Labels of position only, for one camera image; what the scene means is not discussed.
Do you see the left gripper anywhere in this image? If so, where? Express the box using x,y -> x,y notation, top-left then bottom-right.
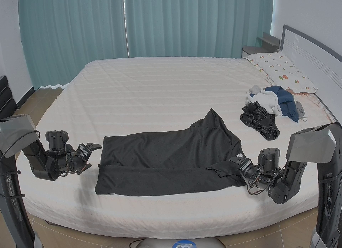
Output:
71,142 -> 103,166

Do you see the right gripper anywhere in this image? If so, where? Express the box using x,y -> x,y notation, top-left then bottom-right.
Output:
234,156 -> 254,179

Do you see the black T-shirt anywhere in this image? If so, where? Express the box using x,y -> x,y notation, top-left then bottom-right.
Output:
95,108 -> 252,197

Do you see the pile of clothes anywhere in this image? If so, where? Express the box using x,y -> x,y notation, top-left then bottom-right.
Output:
240,85 -> 308,141

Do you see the bed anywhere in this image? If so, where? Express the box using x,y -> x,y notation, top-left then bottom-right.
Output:
8,24 -> 342,239

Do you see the white printed pillow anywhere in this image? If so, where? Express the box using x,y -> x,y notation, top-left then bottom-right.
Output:
243,52 -> 318,93

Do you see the grey bedside table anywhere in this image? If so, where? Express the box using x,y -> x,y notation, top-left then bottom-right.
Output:
242,33 -> 280,58

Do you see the blue-green curtain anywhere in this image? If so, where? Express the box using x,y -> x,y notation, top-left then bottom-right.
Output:
124,0 -> 274,58
18,0 -> 130,90

